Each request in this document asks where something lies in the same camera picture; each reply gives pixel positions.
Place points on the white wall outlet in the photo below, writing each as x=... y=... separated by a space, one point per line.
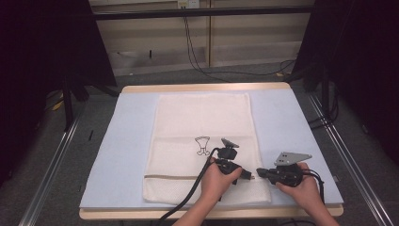
x=188 y=3

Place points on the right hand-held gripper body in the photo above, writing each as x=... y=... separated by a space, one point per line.
x=287 y=175

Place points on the black curtain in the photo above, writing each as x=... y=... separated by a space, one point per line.
x=363 y=62
x=40 y=62

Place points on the light blue table mat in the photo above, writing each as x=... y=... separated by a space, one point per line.
x=125 y=141

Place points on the wooden table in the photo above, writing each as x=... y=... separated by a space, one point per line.
x=204 y=87

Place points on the yellow floor tape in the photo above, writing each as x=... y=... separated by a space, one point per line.
x=57 y=105

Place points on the small black floor object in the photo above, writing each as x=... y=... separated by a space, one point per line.
x=91 y=135

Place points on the black horizontal bar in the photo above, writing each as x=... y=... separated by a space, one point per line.
x=194 y=13

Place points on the metal floor rail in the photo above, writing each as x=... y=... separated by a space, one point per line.
x=354 y=169
x=47 y=175

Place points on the person's left hand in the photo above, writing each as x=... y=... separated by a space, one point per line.
x=215 y=185

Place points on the person's right hand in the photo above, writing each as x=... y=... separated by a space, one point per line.
x=306 y=191

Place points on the black metal stand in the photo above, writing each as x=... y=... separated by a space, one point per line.
x=323 y=88
x=67 y=103

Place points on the cream towel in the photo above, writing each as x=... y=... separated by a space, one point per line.
x=200 y=119

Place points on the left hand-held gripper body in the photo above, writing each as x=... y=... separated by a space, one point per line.
x=227 y=161

